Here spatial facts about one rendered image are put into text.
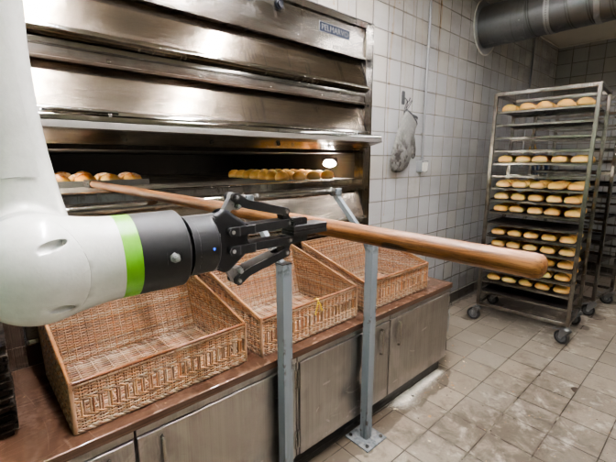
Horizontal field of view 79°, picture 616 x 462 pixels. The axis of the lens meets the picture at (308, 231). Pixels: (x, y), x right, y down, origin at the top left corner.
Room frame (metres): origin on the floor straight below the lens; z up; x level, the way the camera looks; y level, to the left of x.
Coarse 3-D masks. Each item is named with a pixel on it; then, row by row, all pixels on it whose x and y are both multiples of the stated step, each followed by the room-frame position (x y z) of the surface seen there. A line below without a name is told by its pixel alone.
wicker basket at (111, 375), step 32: (192, 288) 1.53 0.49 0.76; (64, 320) 1.24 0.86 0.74; (96, 320) 1.30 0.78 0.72; (128, 320) 1.37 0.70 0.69; (192, 320) 1.53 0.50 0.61; (224, 320) 1.35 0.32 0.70; (64, 352) 1.21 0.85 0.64; (96, 352) 1.27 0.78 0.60; (128, 352) 1.30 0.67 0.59; (160, 352) 1.04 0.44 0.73; (192, 352) 1.11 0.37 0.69; (224, 352) 1.19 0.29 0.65; (64, 384) 0.89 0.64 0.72; (96, 384) 0.92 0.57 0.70; (128, 384) 0.97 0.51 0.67; (160, 384) 1.03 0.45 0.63; (192, 384) 1.10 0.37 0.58; (96, 416) 0.91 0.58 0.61
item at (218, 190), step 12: (324, 180) 2.26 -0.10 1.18; (336, 180) 2.26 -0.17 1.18; (348, 180) 2.32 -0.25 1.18; (360, 180) 2.40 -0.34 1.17; (72, 192) 1.39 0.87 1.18; (84, 192) 1.39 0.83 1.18; (96, 192) 1.40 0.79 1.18; (108, 192) 1.42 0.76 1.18; (180, 192) 1.61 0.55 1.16; (192, 192) 1.65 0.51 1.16; (204, 192) 1.69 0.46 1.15; (216, 192) 1.73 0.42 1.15; (240, 192) 1.81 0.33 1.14; (72, 204) 1.34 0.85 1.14
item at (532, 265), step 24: (120, 192) 1.37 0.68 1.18; (144, 192) 1.20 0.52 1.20; (168, 192) 1.10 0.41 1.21; (240, 216) 0.82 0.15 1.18; (264, 216) 0.75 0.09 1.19; (312, 216) 0.67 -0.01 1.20; (360, 240) 0.58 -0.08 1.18; (384, 240) 0.55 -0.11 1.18; (408, 240) 0.52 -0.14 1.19; (432, 240) 0.50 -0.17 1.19; (456, 240) 0.48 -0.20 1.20; (480, 264) 0.45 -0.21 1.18; (504, 264) 0.43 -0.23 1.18; (528, 264) 0.41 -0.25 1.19
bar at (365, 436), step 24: (264, 192) 1.46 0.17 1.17; (288, 192) 1.53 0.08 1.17; (312, 192) 1.61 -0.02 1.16; (336, 192) 1.71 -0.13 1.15; (288, 264) 1.23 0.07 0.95; (288, 288) 1.23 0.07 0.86; (288, 312) 1.23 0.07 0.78; (288, 336) 1.23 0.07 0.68; (288, 360) 1.23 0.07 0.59; (288, 384) 1.23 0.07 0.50; (288, 408) 1.23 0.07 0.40; (360, 408) 1.57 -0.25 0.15; (288, 432) 1.23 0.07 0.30; (360, 432) 1.57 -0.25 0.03; (288, 456) 1.23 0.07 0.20
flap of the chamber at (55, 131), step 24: (48, 120) 1.19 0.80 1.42; (72, 120) 1.24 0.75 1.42; (120, 144) 1.50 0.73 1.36; (144, 144) 1.55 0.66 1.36; (168, 144) 1.60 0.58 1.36; (192, 144) 1.67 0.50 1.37; (216, 144) 1.73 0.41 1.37; (240, 144) 1.80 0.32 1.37; (264, 144) 1.87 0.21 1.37; (288, 144) 1.96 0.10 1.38; (312, 144) 2.04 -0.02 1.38; (336, 144) 2.15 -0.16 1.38; (360, 144) 2.25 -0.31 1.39
